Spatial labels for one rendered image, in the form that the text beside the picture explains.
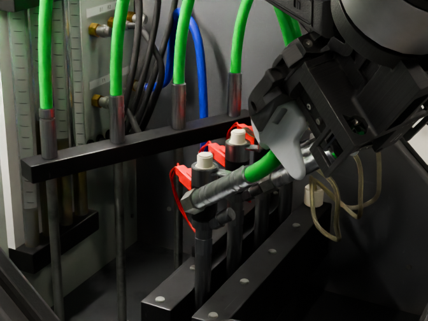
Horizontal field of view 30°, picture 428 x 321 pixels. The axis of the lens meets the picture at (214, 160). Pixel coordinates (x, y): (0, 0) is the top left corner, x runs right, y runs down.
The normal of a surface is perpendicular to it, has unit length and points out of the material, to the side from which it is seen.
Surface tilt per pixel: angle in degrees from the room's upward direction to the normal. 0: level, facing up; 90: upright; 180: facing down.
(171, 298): 0
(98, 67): 90
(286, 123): 101
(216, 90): 90
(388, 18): 121
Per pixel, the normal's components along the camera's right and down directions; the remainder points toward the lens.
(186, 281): 0.02, -0.93
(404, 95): -0.86, 0.37
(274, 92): -0.50, 0.00
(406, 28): -0.26, 0.86
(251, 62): -0.45, 0.33
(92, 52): 0.89, 0.18
